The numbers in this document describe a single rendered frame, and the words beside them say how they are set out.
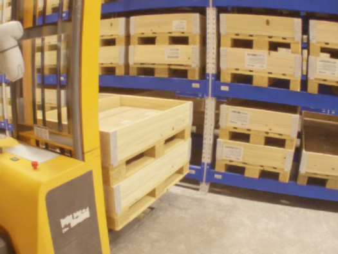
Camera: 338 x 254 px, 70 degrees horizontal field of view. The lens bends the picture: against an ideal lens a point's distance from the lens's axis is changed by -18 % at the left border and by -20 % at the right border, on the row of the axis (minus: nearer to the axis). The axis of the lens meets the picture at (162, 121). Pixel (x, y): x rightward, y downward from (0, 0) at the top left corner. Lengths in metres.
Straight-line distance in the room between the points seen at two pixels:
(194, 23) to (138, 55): 0.72
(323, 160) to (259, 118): 0.79
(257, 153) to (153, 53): 1.46
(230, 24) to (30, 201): 2.26
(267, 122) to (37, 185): 2.09
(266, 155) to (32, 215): 2.16
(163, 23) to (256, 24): 0.97
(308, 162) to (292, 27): 1.27
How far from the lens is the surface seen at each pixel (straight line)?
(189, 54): 2.85
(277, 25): 2.68
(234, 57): 2.72
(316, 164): 2.80
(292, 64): 2.64
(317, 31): 2.67
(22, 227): 1.47
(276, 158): 2.79
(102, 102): 2.77
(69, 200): 1.45
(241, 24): 2.73
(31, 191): 1.34
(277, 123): 2.70
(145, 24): 3.11
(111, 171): 1.70
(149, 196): 2.29
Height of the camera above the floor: 1.42
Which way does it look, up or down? 13 degrees down
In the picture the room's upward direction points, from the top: 1 degrees clockwise
